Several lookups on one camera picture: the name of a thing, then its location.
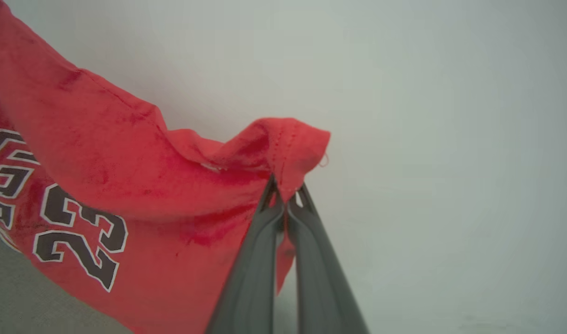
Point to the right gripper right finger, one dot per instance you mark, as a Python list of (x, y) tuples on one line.
[(320, 287)]

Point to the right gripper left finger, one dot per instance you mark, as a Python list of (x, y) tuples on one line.
[(251, 287)]

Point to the red number 23 jersey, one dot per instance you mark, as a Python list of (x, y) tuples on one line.
[(125, 153)]

